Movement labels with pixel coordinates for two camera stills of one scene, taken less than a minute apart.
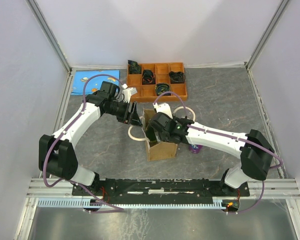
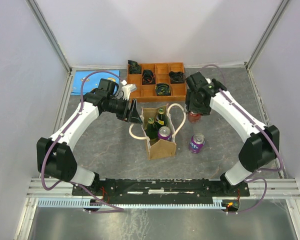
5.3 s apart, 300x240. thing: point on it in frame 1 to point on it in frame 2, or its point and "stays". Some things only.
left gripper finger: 135,118 stays
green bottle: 150,134 stays
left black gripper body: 120,109 stays
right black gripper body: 163,136 to 193,104
